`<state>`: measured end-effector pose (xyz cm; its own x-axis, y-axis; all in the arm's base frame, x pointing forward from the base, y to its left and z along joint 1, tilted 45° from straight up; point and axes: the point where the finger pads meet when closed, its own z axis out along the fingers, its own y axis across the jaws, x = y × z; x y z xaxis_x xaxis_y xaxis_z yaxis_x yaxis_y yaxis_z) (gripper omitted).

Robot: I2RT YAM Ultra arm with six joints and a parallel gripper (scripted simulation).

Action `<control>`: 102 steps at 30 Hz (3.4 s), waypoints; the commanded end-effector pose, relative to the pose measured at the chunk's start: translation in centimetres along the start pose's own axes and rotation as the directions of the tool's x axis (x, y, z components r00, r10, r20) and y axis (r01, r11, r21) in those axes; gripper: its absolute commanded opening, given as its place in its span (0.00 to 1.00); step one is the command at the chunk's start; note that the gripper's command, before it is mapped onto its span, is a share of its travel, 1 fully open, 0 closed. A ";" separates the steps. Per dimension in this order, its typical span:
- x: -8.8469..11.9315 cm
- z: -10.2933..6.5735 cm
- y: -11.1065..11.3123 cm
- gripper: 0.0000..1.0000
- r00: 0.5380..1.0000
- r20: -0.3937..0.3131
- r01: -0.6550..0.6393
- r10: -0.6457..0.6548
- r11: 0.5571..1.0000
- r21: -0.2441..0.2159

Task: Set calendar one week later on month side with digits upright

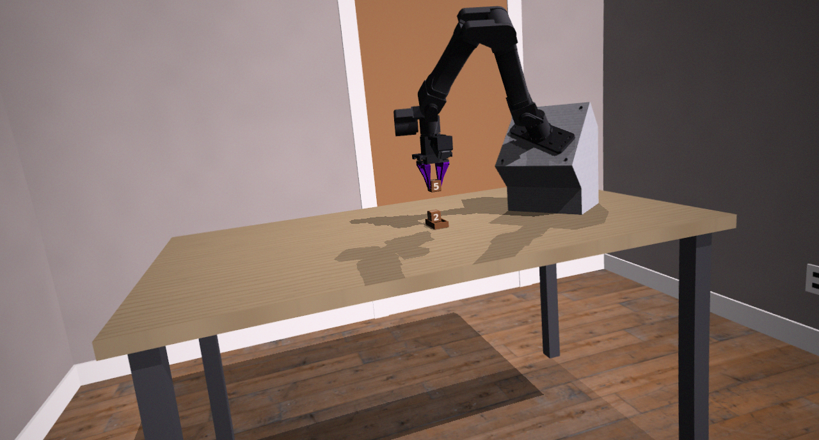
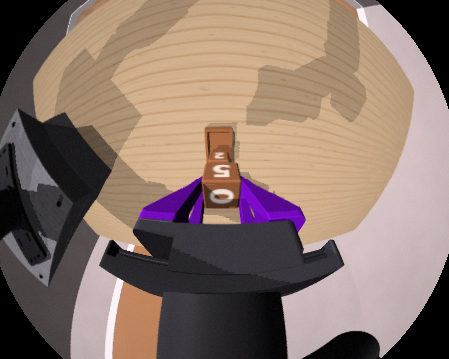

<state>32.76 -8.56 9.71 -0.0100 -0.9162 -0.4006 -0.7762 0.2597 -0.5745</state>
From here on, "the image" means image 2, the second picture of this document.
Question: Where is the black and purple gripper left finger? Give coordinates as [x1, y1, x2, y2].
[138, 176, 204, 224]

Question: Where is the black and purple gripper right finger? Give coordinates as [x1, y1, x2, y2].
[239, 176, 306, 232]

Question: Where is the brown number cube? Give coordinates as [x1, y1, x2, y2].
[201, 163, 242, 209]
[208, 152, 229, 163]

